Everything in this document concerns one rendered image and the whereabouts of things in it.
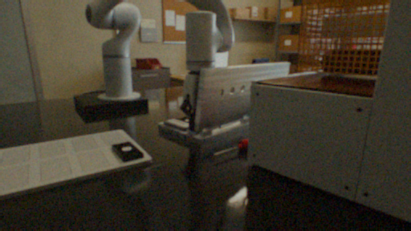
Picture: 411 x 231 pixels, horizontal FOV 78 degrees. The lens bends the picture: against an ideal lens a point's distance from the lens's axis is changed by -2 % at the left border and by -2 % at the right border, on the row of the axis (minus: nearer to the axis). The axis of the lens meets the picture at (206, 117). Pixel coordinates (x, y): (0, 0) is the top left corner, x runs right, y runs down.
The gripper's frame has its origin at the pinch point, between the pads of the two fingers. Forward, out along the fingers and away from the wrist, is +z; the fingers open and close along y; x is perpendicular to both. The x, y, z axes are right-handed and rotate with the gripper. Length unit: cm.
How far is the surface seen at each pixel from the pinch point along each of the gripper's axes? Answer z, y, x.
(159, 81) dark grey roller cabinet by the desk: 22, -144, -233
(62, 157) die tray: 3.2, 36.4, -10.4
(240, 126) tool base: 2.3, -11.9, 5.9
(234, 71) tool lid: -15.6, -6.3, 7.5
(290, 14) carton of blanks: -76, -374, -172
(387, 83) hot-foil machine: -17.4, 6.2, 46.4
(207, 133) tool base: 1.3, 2.7, 5.5
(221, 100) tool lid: -7.6, -2.1, 6.2
